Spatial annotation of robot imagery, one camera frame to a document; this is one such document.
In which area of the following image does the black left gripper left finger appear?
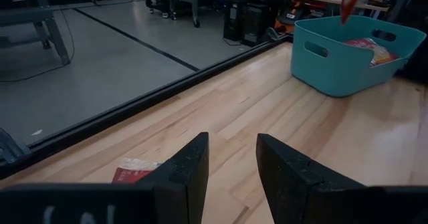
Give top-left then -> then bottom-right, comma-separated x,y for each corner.
0,132 -> 210,224

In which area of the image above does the black floor cable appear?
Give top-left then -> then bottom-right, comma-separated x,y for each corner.
0,5 -> 76,84

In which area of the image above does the teal plastic basket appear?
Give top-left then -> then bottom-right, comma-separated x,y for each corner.
290,15 -> 427,98

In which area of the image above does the red popcorn bag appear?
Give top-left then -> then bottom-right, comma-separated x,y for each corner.
343,37 -> 400,68
111,156 -> 163,185
340,0 -> 368,25

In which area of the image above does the orange shop vacuum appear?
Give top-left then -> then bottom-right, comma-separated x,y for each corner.
273,0 -> 307,36

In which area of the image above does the black computer tower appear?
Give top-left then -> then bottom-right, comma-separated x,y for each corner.
223,0 -> 245,41
241,2 -> 272,47

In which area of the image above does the grey metal cart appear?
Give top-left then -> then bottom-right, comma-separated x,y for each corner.
168,0 -> 235,29

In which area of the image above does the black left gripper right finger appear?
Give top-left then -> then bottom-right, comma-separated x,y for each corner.
255,132 -> 428,224

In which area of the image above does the grey metal table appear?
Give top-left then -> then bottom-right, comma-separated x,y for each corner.
0,0 -> 72,66

